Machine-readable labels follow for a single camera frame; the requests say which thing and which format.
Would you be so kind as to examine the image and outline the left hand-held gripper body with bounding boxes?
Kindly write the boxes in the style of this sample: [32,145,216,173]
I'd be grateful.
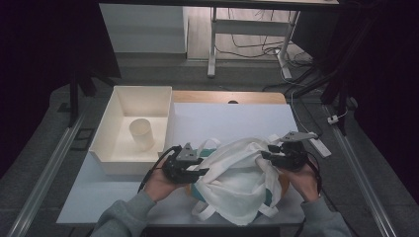
[162,142,205,185]

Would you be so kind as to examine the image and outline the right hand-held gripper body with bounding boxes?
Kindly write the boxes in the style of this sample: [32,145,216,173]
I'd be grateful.
[275,130,320,172]

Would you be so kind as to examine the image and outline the white tote bag coloured shapes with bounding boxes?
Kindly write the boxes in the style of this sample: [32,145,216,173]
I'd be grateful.
[186,132,292,227]

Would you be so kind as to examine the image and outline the white paper cup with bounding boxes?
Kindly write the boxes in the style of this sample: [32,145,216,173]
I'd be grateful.
[128,118,156,152]

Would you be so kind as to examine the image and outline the white box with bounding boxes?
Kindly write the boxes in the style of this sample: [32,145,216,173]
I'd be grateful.
[88,85,176,176]

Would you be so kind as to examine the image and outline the person's left hand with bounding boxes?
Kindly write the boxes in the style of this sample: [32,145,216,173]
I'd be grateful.
[143,165,189,203]

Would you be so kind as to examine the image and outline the person's right hand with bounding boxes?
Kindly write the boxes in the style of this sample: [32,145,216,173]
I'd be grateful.
[280,157,321,203]

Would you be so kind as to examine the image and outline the white power strip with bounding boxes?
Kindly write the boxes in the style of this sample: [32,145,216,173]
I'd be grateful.
[307,131,333,159]

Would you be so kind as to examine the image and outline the white table mat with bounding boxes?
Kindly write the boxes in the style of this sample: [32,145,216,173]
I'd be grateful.
[56,102,317,227]

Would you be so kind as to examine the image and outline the wooden table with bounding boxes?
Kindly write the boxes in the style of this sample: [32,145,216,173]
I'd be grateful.
[172,90,288,106]

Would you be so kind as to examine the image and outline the black stand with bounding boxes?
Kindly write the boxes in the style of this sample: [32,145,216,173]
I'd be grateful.
[67,65,117,128]
[291,48,360,136]

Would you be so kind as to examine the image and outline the black floor plate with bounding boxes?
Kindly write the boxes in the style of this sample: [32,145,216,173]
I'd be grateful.
[69,127,96,152]

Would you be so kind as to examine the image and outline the white cabinet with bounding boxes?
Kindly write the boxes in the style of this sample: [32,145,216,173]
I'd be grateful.
[99,3,189,54]

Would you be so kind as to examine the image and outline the left hand-held gripper black cable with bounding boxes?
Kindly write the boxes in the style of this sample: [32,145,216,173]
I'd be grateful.
[137,145,183,194]

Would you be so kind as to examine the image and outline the hand-held gripper black cable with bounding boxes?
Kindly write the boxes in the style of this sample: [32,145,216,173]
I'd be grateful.
[137,145,183,194]
[293,152,362,237]

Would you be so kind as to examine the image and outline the right hand-held gripper black cable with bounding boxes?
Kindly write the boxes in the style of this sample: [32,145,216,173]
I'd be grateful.
[293,152,362,237]

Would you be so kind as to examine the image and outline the white cable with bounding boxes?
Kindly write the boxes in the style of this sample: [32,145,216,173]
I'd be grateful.
[280,65,318,136]

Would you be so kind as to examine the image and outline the metal rail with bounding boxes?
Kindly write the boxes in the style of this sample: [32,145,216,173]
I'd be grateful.
[324,105,398,237]
[6,112,87,237]

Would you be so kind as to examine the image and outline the tangle of floor cables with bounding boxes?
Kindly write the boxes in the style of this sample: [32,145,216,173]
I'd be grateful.
[215,8,314,68]

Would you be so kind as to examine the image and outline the white desk frame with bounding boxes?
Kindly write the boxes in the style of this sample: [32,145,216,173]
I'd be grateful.
[207,6,301,80]

